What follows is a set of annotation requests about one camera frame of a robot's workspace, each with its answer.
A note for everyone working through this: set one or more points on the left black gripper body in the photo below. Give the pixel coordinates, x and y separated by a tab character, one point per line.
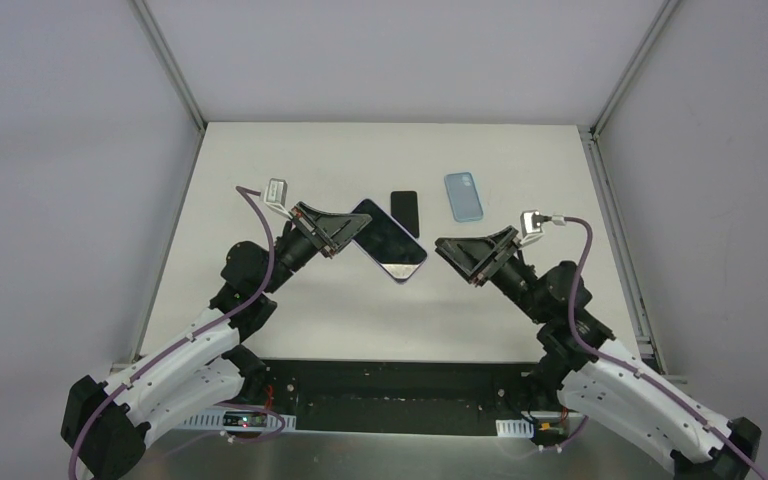
312	230

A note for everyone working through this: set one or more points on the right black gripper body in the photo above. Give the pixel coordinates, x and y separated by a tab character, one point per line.
496	256

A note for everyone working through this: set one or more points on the light blue phone case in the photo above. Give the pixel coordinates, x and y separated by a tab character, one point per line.
463	197

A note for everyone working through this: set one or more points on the purple-edged black smartphone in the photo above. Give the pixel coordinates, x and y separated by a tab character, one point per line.
388	244

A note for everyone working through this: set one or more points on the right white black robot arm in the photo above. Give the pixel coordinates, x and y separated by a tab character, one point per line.
586	369

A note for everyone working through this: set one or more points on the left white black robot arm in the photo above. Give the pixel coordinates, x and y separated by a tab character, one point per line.
109	424

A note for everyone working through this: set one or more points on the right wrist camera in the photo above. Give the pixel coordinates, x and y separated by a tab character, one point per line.
532	229

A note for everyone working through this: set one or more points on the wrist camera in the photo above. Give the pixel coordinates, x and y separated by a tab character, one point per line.
274	195
532	229

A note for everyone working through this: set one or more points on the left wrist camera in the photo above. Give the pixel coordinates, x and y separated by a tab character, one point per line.
274	195

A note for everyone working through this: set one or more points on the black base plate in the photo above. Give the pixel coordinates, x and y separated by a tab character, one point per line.
425	398

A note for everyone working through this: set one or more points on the right white cable duct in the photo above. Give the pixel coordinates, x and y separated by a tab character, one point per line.
516	428

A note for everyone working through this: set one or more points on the right aluminium frame post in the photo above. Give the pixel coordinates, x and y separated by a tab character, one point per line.
640	56

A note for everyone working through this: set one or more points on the aluminium frame post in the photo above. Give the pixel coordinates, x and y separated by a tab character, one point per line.
640	56
166	58

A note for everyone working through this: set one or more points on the left aluminium frame post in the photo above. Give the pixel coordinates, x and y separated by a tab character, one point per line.
166	58

